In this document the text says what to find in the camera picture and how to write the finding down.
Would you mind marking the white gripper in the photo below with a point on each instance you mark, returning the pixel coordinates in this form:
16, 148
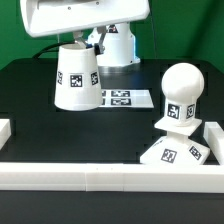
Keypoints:
50, 17

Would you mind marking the white marker tag sheet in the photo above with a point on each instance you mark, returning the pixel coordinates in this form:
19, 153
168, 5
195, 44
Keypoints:
126, 98

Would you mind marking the white front border bar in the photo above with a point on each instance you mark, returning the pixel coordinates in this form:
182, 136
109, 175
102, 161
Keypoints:
111, 177

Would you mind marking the white lamp shade cone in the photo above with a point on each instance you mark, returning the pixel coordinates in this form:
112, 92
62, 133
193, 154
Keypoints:
78, 86

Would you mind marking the white left border bar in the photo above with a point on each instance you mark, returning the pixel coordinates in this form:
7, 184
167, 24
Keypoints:
5, 131

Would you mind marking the white lamp base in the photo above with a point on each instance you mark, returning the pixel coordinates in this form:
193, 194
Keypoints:
175, 148

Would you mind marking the white lamp bulb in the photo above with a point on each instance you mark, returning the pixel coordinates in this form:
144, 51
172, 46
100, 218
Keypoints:
182, 84

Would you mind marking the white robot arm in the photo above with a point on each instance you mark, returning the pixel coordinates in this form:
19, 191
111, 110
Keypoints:
119, 46

